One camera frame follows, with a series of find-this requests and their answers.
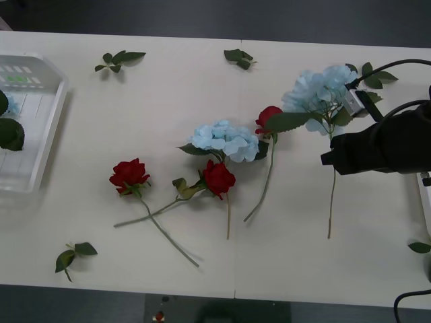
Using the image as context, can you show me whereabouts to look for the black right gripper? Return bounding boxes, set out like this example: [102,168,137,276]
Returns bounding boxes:
[321,120,393,176]

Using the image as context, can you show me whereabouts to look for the pale blue flower long stem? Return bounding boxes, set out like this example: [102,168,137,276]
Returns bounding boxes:
[264,63,384,240]

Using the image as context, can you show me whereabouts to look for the red rose with yellowed leaf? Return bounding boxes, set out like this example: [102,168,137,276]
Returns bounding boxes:
[113,159,236,229]

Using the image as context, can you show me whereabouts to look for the red rose with stem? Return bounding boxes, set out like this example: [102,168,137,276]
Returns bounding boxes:
[243,106,284,223]
[108,158,200,268]

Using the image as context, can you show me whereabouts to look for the loose green leaf twig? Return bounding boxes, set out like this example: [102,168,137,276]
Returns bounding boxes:
[224,48,257,71]
[94,50,147,74]
[345,61,399,90]
[55,242,98,283]

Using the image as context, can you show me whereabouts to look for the shallow white plastic box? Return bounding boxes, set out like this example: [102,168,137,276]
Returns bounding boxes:
[416,170,431,243]
[0,52,70,194]

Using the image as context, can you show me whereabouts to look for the pale blue flower green stem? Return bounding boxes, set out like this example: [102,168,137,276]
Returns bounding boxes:
[177,119,270,240]

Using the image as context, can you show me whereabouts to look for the single loose green leaf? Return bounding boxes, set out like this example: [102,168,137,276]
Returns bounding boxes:
[407,241,431,254]

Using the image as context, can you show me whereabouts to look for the pale blue flower dark leaves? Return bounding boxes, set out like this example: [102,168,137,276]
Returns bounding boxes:
[0,89,27,151]

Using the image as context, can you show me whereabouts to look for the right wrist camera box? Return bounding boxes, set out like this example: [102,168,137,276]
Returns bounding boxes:
[343,87,385,122]

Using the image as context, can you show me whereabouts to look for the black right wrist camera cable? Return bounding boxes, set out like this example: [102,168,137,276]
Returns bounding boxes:
[345,59,431,89]

